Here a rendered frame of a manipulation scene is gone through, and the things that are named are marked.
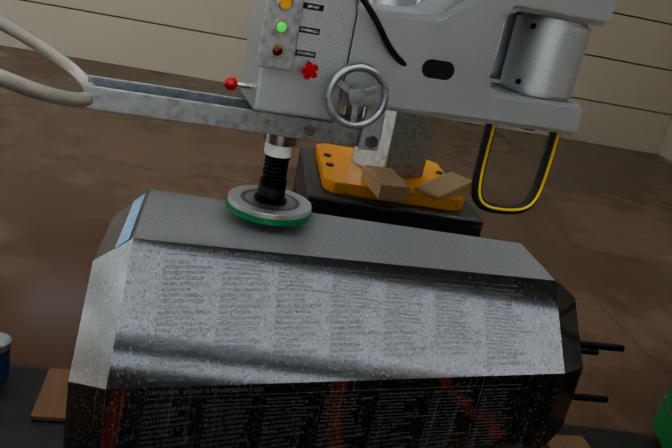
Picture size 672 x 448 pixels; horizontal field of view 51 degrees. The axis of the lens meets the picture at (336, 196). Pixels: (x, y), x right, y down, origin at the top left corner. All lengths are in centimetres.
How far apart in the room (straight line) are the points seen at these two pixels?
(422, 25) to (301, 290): 67
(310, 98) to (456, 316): 62
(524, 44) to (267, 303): 91
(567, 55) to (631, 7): 690
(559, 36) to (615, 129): 715
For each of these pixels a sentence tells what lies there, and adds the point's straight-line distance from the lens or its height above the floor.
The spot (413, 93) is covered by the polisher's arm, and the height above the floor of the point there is 119.
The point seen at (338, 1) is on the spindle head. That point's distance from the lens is 158.
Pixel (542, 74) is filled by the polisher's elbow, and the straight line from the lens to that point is 185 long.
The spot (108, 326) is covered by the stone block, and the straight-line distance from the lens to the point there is 156.
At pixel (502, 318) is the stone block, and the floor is 72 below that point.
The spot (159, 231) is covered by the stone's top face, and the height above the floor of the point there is 80.
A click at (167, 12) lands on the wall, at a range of 775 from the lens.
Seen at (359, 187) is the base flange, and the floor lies 77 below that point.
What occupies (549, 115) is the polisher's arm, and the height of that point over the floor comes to 119.
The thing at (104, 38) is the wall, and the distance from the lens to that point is 788.
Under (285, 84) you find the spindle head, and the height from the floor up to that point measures 118.
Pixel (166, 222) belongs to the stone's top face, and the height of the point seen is 80.
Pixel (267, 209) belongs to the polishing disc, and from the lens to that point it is 171.
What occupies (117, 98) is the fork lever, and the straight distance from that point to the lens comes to 161.
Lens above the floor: 145
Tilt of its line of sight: 18 degrees down
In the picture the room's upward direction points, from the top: 11 degrees clockwise
